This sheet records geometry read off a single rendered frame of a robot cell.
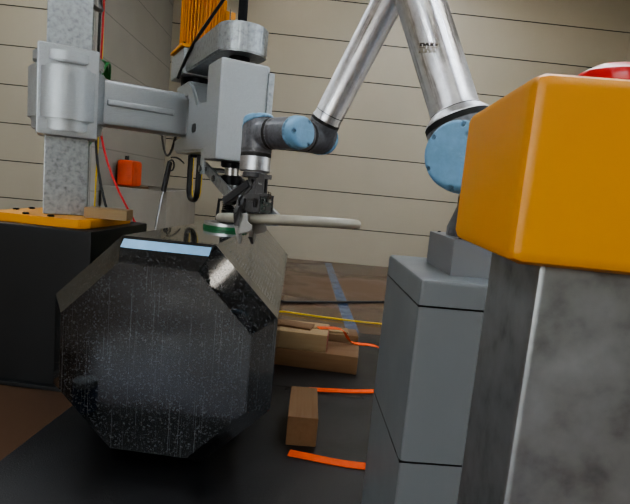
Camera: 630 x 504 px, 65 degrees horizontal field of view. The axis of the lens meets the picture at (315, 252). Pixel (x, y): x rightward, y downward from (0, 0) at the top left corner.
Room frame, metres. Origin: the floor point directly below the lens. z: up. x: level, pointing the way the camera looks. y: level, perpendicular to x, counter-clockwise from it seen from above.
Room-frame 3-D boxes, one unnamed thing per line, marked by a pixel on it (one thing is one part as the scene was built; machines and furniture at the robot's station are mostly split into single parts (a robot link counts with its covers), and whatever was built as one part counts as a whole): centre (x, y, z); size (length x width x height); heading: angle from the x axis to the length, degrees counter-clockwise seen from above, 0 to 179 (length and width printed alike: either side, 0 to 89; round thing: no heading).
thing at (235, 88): (2.33, 0.45, 1.30); 0.36 x 0.22 x 0.45; 29
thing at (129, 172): (5.18, 1.97, 1.00); 0.50 x 0.22 x 0.33; 2
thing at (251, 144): (1.49, 0.20, 1.16); 0.10 x 0.09 x 0.12; 55
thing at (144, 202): (5.31, 1.76, 0.43); 1.30 x 0.62 x 0.86; 2
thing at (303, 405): (1.99, -0.01, 0.07); 0.30 x 0.12 x 0.12; 1
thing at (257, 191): (1.48, 0.19, 0.99); 0.09 x 0.08 x 0.12; 59
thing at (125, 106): (2.59, 1.10, 1.34); 0.74 x 0.34 x 0.25; 124
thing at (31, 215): (2.48, 1.26, 0.76); 0.49 x 0.49 x 0.05; 86
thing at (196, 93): (2.61, 0.58, 1.28); 0.74 x 0.23 x 0.49; 29
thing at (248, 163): (1.49, 0.20, 1.07); 0.10 x 0.09 x 0.05; 149
